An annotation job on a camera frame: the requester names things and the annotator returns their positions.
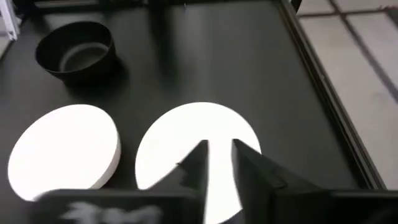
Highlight black bowl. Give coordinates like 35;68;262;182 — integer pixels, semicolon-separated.
34;21;118;84

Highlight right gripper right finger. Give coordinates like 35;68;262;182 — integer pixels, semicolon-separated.
231;138;398;224

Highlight silver aluminium extrusion bar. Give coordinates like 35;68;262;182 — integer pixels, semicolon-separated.
0;0;21;41

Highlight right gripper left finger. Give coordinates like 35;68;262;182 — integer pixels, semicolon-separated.
30;139;209;224

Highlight white bowl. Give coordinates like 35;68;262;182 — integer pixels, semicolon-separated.
134;101;262;224
6;104;121;202
6;104;123;203

